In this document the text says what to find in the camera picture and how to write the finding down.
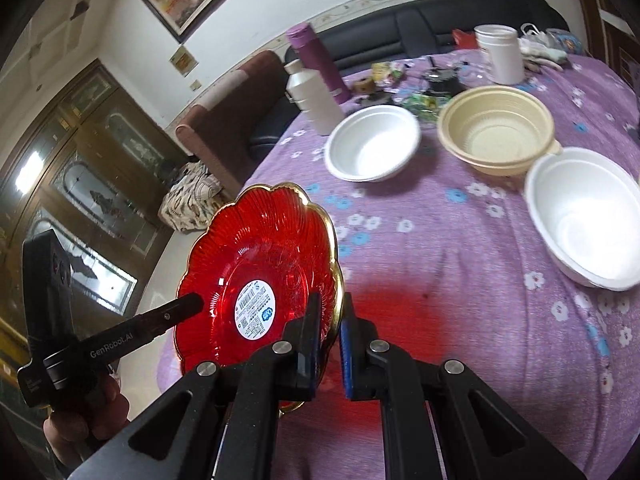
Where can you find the green packets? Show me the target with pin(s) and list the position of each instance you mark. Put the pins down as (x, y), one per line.
(422, 105)

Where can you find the black leather sofa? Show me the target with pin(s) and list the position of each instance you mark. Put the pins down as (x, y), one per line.
(380, 30)

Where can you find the person's left hand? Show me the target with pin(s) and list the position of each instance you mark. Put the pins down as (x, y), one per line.
(70, 430)

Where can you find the patterned blanket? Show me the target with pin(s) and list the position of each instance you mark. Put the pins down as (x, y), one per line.
(187, 200)

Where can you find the small wall sticker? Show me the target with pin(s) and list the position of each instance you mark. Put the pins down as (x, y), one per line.
(184, 60)

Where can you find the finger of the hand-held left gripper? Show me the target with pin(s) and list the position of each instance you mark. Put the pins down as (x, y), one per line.
(150, 327)

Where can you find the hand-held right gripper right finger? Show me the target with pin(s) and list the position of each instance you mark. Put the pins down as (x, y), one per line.
(347, 360)

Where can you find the purple floral tablecloth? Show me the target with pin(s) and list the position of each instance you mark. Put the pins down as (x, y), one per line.
(450, 260)

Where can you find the large cream plastic bowl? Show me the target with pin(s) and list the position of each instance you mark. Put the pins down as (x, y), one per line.
(495, 125)

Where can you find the purple thermos bottle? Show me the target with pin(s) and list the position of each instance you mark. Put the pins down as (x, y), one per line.
(320, 60)

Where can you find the brown tape roll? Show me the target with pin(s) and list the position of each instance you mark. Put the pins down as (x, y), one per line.
(363, 85)

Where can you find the red glass plate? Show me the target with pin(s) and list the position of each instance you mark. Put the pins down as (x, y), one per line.
(250, 240)

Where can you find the yellow packet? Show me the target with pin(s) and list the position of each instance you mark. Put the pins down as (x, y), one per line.
(386, 71)

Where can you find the white plate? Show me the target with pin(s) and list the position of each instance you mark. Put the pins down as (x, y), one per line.
(370, 145)

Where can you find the white plastic bottle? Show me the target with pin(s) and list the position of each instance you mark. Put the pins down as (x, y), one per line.
(315, 100)

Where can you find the black device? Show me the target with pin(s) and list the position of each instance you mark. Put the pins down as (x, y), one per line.
(442, 81)

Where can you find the brown armchair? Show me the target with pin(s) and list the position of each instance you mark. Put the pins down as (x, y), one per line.
(220, 125)

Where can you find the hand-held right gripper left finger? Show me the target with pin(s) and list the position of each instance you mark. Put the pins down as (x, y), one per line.
(305, 355)

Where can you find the white plastic bag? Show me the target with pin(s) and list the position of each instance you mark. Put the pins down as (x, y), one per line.
(537, 45)

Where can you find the white foam bowl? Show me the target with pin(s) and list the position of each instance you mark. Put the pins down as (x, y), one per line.
(585, 210)

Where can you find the red bag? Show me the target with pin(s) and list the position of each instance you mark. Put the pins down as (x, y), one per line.
(462, 39)

